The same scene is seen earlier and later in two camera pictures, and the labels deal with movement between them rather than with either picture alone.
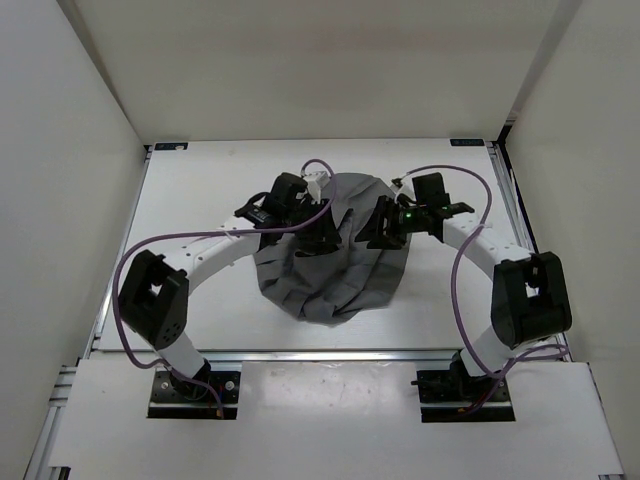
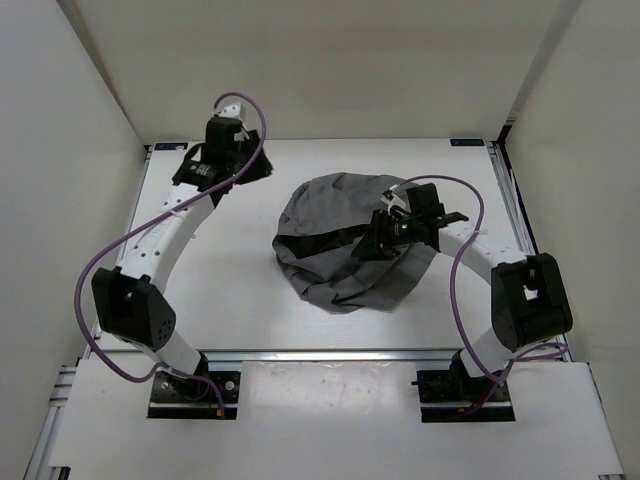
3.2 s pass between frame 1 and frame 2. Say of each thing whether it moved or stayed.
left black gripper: moved
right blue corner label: stayed
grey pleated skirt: moved
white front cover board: stayed
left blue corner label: stayed
